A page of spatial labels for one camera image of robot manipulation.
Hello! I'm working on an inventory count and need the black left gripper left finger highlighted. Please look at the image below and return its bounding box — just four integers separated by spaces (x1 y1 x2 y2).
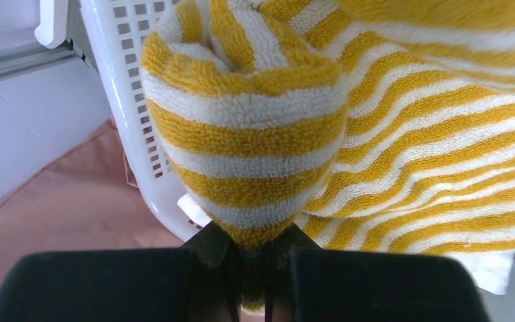
182 222 240 321

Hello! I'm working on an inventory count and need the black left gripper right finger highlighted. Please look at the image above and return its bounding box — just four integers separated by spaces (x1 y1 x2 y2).
265 224 320 322

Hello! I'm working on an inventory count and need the yellow white striped garment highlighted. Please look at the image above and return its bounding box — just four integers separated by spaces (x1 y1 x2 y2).
139 0 515 312

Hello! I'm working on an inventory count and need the white perforated plastic basket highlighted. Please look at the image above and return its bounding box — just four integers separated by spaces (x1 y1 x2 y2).
80 0 200 241

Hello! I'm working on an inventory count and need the pink cloth garment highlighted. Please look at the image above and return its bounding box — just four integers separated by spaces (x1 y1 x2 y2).
0 120 181 284

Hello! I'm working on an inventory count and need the white and silver clothes rack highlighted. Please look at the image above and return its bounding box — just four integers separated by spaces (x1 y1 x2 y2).
0 0 96 81

